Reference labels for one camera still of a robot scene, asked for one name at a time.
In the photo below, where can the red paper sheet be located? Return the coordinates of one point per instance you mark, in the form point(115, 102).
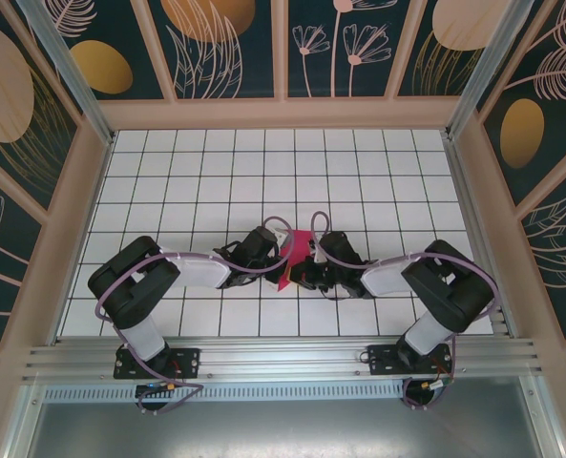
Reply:
point(300, 243)

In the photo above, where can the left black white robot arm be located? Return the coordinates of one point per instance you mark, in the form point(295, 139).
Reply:
point(130, 286)

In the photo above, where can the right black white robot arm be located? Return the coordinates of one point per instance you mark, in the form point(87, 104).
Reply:
point(454, 296)

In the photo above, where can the grey metal sheet panel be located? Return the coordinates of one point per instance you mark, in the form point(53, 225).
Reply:
point(282, 429)

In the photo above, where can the small yellow power connector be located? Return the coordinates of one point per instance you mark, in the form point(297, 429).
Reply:
point(170, 385)
point(425, 384)

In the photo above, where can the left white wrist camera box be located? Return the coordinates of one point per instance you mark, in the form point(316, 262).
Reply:
point(280, 235)

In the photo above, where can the long aluminium mounting rail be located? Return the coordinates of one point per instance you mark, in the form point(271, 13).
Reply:
point(282, 355)

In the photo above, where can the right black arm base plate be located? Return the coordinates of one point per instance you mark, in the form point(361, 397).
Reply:
point(383, 360)

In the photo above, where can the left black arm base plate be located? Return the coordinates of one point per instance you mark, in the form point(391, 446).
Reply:
point(187, 358)

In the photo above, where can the aluminium side rail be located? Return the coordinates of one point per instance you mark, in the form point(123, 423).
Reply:
point(461, 167)

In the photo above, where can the aluminium corner post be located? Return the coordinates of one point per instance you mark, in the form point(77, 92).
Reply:
point(487, 71)
point(69, 71)

